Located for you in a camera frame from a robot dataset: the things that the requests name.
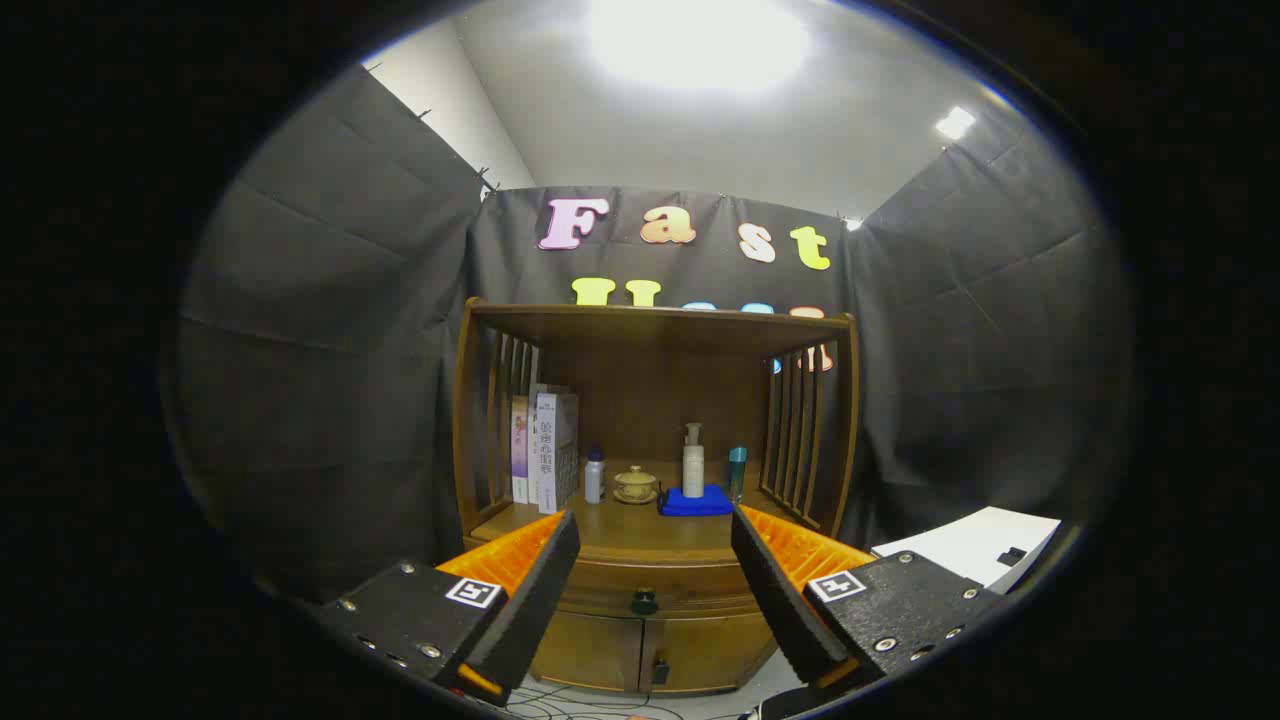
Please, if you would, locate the purple book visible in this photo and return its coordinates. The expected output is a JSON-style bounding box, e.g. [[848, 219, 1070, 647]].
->
[[511, 395, 531, 504]]

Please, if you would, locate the wooden drawer with black knob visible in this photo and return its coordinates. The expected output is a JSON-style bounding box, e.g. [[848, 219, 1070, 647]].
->
[[558, 556, 769, 619]]

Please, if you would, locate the black backdrop cloth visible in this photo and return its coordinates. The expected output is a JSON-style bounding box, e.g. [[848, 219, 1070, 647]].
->
[[178, 65, 1136, 601]]

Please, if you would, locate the brown wooden cabinet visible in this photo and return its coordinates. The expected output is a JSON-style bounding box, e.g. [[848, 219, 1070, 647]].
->
[[452, 297, 861, 696]]

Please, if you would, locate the white drawer unit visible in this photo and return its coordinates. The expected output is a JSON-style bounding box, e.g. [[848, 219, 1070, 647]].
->
[[872, 506, 1063, 595]]

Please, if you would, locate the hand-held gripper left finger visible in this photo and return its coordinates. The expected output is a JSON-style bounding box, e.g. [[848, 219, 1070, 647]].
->
[[318, 508, 582, 707]]

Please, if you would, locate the large ceiling lamp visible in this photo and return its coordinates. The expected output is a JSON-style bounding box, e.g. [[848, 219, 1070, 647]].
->
[[588, 0, 809, 93]]

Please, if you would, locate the wooden countertop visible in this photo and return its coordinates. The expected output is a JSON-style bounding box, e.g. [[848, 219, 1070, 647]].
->
[[470, 495, 831, 566]]

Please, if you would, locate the white boxed book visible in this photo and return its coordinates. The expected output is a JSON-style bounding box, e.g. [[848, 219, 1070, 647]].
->
[[528, 385, 580, 516]]

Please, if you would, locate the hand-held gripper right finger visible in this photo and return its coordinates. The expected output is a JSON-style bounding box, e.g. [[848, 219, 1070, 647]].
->
[[730, 505, 1004, 693]]

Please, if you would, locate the blue folded cloth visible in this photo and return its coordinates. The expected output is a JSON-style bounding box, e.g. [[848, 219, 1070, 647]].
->
[[658, 485, 734, 517]]

